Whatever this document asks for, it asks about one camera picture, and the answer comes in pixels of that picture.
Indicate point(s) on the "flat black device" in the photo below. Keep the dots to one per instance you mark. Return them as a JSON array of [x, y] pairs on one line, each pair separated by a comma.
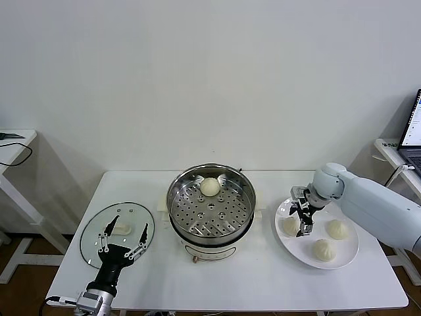
[[11, 135]]

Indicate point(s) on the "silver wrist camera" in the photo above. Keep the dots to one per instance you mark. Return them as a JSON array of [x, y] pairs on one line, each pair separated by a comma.
[[298, 192], [87, 301]]

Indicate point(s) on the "steel steamer basket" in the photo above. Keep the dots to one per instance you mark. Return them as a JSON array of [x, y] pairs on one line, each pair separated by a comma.
[[179, 197]]

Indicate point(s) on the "grey open laptop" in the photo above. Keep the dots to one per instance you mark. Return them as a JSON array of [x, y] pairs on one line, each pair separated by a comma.
[[412, 131]]

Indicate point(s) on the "round glass lid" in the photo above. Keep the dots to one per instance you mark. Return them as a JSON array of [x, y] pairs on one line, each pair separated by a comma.
[[89, 230]]

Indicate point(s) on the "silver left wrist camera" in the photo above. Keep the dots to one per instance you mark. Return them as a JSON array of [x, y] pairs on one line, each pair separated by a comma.
[[87, 301]]

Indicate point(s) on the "white electric cooker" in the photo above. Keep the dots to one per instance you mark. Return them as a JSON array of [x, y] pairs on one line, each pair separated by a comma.
[[210, 251]]

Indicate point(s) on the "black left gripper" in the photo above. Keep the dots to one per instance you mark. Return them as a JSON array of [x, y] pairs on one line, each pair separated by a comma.
[[110, 263]]

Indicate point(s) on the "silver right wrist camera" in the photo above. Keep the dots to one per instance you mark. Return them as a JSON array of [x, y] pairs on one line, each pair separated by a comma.
[[298, 192]]

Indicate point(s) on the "white round plate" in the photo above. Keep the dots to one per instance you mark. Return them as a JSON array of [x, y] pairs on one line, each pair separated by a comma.
[[342, 260]]

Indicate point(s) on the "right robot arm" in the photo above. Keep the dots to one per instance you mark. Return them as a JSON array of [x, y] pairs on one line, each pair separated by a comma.
[[378, 204]]

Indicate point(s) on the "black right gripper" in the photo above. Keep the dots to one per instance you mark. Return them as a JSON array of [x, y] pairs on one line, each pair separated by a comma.
[[310, 204]]

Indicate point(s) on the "dark floor object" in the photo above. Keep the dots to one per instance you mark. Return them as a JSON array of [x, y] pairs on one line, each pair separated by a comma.
[[3, 238]]

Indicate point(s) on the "white steamed baozi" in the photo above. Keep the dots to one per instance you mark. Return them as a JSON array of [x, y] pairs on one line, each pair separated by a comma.
[[324, 251], [210, 187], [289, 227], [338, 229]]

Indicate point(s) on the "white side table with laptop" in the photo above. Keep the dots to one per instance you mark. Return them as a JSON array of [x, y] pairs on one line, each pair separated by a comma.
[[389, 154]]

